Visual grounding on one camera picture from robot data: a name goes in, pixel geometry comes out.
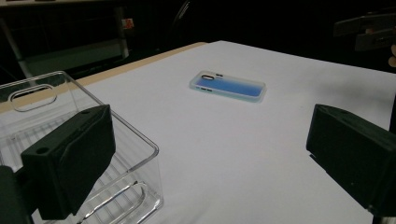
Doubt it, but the translucent blue phone case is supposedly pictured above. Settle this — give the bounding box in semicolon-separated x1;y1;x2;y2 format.
189;70;267;105

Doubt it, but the white table cover sheet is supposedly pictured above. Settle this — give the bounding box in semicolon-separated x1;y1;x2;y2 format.
0;40;396;224

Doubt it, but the wooden table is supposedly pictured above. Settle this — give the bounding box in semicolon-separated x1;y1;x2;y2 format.
0;41;208;115

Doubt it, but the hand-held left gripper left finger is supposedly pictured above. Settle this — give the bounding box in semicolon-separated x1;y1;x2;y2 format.
20;104;117;221

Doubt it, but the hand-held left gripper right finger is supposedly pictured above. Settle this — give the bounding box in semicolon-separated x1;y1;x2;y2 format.
305;104;396;217

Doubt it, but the clear plastic bin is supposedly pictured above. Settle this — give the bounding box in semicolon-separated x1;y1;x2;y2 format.
0;70;164;224

